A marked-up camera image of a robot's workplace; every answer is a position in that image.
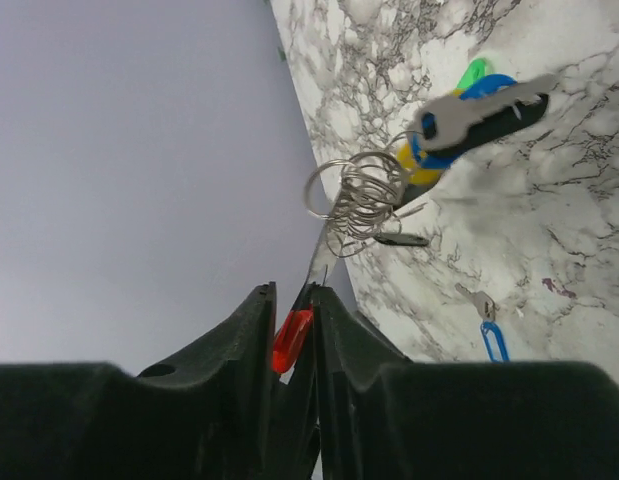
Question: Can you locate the green key tag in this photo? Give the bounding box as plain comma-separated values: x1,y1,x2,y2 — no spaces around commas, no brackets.
456,57,492,90

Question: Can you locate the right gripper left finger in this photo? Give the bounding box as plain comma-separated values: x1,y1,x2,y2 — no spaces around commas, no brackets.
0,283,276,479

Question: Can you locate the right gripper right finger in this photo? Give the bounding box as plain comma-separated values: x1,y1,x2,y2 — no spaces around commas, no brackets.
312,287,619,479

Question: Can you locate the blue key tag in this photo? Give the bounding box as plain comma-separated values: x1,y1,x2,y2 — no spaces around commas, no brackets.
480,321,510,363

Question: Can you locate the bunch of silver keys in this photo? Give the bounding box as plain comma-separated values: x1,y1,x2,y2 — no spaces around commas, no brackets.
302,73,560,321

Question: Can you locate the red black key holder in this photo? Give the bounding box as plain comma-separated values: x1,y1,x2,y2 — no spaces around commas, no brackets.
271,219,340,376

